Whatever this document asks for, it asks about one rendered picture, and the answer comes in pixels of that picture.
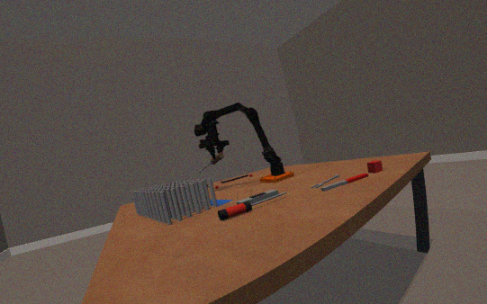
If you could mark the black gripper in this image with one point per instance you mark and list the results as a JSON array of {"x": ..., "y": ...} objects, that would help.
[{"x": 214, "y": 141}]

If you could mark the red and black screwdriver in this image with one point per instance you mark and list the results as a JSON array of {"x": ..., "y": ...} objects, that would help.
[{"x": 241, "y": 208}]

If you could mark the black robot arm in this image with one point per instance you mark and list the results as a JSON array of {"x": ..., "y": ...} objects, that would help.
[{"x": 209, "y": 124}]

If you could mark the brown handled tool with grey metal shaft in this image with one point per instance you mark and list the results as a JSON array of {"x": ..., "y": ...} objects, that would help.
[{"x": 218, "y": 157}]

